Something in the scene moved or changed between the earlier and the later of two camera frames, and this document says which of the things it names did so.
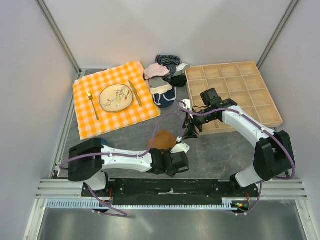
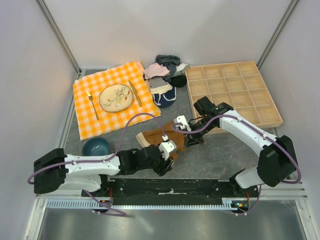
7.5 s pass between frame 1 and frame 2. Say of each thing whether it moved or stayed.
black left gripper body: moved
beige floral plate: stayed
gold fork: stayed
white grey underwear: stayed
